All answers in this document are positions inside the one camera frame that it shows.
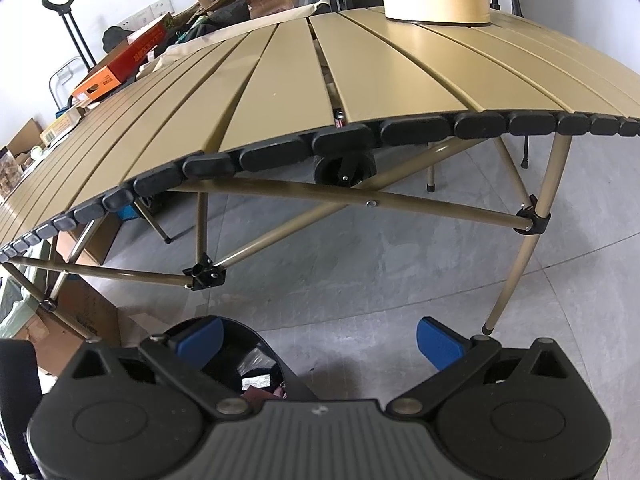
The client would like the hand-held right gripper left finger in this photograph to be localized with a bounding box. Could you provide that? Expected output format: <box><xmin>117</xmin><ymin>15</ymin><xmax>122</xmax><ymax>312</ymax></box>
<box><xmin>70</xmin><ymin>316</ymin><xmax>253</xmax><ymax>421</ymax></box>

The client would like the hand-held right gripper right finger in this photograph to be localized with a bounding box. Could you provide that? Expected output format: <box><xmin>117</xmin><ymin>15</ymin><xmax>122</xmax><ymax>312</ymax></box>
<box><xmin>386</xmin><ymin>316</ymin><xmax>571</xmax><ymax>421</ymax></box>

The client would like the silver foil pack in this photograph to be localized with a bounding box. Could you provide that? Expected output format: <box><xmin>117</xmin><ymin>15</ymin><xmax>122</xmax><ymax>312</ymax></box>
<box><xmin>242</xmin><ymin>372</ymin><xmax>274</xmax><ymax>392</ymax></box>

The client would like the black trash bin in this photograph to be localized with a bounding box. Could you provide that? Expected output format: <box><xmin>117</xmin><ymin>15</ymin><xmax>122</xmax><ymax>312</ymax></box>
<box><xmin>162</xmin><ymin>317</ymin><xmax>319</xmax><ymax>404</ymax></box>

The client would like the cardboard box green liner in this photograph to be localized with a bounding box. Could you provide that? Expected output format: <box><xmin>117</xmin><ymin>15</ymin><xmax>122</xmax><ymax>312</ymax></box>
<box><xmin>0</xmin><ymin>259</ymin><xmax>121</xmax><ymax>376</ymax></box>

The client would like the clear jar black lid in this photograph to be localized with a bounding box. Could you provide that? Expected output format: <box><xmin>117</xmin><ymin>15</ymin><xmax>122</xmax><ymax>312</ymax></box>
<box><xmin>0</xmin><ymin>152</ymin><xmax>24</xmax><ymax>199</ymax></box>

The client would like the large open cardboard box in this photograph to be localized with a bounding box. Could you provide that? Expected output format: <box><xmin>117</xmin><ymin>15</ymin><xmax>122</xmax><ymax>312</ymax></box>
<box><xmin>0</xmin><ymin>117</ymin><xmax>46</xmax><ymax>161</ymax></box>

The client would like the small yellow cardboard box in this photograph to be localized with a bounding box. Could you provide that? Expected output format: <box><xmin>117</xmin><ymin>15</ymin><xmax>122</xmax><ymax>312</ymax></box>
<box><xmin>38</xmin><ymin>112</ymin><xmax>81</xmax><ymax>144</ymax></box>

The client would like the tan folding slat table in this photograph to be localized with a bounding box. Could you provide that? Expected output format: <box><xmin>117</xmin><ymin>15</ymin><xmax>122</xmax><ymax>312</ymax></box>
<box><xmin>0</xmin><ymin>6</ymin><xmax>640</xmax><ymax>336</ymax></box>

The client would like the orange cardboard box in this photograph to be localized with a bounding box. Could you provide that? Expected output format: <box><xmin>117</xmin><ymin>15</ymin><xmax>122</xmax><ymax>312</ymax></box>
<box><xmin>71</xmin><ymin>13</ymin><xmax>174</xmax><ymax>101</ymax></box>

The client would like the black soft bag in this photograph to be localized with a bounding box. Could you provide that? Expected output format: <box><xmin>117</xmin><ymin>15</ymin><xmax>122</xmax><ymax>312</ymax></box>
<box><xmin>102</xmin><ymin>24</ymin><xmax>136</xmax><ymax>54</ymax></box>

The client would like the silver metal frame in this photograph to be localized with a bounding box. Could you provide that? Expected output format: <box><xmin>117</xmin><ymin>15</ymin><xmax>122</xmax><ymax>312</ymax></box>
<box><xmin>48</xmin><ymin>57</ymin><xmax>89</xmax><ymax>111</ymax></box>

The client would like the wall socket panel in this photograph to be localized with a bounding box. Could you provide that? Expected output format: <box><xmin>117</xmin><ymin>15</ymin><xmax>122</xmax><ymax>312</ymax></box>
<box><xmin>119</xmin><ymin>0</ymin><xmax>174</xmax><ymax>31</ymax></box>

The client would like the black trolley handle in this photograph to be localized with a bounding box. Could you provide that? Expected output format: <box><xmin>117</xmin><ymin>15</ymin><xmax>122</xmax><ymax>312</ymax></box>
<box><xmin>43</xmin><ymin>0</ymin><xmax>99</xmax><ymax>71</ymax></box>

